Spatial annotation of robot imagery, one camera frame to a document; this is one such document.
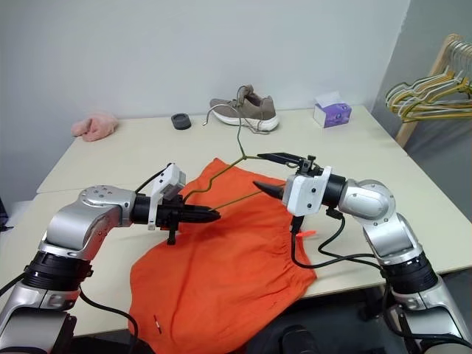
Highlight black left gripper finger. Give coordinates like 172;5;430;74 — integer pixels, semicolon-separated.
182;204;219;216
182;213;223;224

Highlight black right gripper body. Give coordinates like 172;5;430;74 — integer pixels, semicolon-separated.
294;155;323;179

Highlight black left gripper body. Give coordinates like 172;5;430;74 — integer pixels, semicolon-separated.
156;196;186;246

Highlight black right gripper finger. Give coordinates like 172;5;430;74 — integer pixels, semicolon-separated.
257;150;308;168
251;180;288;201

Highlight olive wire hanger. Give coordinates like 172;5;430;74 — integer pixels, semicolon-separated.
183;105;289;219

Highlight orange shorts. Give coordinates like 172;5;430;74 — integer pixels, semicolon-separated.
127;157;319;354

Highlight taupe sneaker with white sole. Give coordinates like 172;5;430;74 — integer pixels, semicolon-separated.
209;84;280;136

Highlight purple and white tissue box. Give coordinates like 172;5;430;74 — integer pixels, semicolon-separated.
313;91;353;130

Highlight black round cap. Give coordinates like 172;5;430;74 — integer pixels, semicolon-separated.
170;112;193;131

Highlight pink fluffy cloth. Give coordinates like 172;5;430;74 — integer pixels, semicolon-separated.
70;110;119;143

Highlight dark rounded shape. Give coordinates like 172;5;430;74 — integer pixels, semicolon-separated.
278;323;319;354

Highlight dark object at table edge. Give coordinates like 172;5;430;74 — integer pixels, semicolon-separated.
0;196;15;232

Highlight wooden clothes rack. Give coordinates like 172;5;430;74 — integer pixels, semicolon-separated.
395;33;472;145

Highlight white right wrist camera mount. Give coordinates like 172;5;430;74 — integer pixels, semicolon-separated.
285;165;333;218

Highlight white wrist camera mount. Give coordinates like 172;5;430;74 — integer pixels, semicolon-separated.
147;162;189;232
285;165;333;218

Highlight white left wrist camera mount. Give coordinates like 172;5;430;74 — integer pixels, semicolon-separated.
147;162;189;232

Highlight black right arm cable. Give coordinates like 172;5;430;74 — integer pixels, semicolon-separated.
290;206;420;354

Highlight yellow wire hanger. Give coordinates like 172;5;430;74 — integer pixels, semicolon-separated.
389;73;472;124

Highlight white wire hanger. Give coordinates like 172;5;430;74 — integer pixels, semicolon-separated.
384;40;472;108

